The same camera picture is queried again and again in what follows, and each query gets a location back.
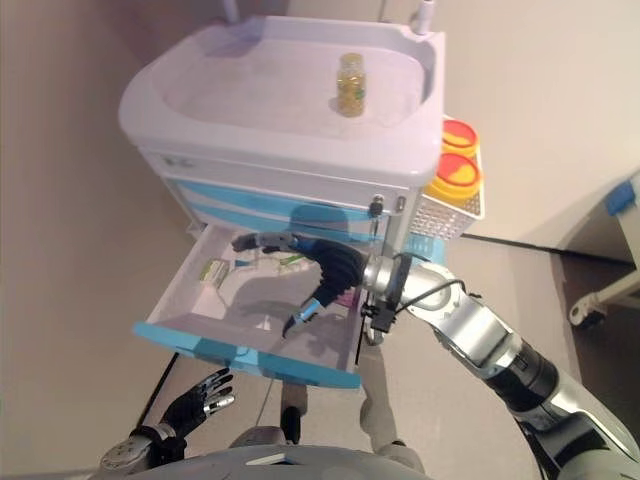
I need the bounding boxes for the grey robot torso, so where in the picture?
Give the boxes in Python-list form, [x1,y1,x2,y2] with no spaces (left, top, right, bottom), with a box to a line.
[132,439,426,480]

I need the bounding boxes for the white medical cart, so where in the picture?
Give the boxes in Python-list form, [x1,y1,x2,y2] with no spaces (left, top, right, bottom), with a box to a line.
[118,0,446,351]

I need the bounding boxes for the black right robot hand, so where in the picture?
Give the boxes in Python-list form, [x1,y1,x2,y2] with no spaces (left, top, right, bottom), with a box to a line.
[230,230,369,340]

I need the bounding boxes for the white hospital bed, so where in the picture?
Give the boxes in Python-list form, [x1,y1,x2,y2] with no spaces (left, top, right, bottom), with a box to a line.
[567,169,640,329]

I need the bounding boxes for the white wire basket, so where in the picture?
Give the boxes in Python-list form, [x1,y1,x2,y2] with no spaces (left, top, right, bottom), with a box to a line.
[407,144,487,241]

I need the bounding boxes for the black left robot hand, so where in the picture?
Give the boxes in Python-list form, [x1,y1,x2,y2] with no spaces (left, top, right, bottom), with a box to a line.
[162,367,236,441]

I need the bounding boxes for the yellow pill bottle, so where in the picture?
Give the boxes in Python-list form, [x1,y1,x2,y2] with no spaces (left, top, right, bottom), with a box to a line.
[335,52,369,117]

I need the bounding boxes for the metal IV pole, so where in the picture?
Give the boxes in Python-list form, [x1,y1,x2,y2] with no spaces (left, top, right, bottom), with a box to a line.
[412,0,436,37]

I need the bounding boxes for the black cart keys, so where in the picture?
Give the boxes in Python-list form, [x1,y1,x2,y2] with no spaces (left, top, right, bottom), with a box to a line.
[367,195,389,239]

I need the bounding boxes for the silver right robot leg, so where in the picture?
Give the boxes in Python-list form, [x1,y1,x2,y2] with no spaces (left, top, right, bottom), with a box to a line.
[357,344,426,474]

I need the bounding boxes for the bed caster wheel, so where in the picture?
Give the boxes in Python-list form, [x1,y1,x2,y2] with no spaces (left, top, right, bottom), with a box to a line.
[568,294,606,329]

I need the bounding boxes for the closed blue front cart drawer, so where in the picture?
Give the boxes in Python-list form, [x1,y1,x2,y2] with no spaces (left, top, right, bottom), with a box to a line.
[169,178,374,214]
[192,202,371,241]

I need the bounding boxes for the green white tube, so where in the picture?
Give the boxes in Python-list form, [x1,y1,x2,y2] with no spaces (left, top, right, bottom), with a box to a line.
[234,249,309,274]

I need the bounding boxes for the blue tape piece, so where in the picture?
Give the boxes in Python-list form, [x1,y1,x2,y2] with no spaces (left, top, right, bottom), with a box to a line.
[604,182,639,217]

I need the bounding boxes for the blue cart drawer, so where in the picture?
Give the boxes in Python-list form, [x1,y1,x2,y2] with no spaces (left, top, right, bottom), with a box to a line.
[192,202,371,241]
[132,222,364,390]
[169,178,374,214]

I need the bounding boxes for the green white medicine box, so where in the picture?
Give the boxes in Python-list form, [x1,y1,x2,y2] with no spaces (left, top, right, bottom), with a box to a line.
[199,258,230,287]

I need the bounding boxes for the yellow sharps container red lid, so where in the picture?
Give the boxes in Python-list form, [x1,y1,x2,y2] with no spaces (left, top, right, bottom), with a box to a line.
[440,118,481,156]
[423,152,484,201]

